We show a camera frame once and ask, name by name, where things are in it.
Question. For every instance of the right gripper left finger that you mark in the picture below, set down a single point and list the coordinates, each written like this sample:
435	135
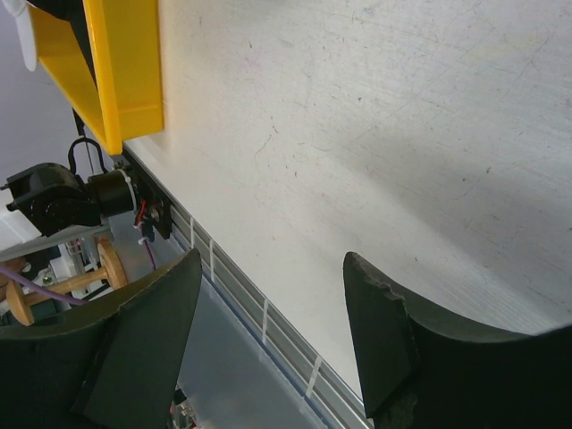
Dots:
111	363

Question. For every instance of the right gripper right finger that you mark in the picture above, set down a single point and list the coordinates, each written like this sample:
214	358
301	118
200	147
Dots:
421	365

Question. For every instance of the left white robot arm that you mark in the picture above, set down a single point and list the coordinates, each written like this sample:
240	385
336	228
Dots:
49	199

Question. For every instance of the wooden spool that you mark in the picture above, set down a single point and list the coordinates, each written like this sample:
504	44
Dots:
22	294

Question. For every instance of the yellow plastic tray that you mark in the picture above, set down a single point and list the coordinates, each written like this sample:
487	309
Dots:
118	95

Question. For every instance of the aluminium front rail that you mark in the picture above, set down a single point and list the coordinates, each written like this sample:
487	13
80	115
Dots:
313	382

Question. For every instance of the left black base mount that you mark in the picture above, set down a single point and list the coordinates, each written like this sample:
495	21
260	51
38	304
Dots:
153	210

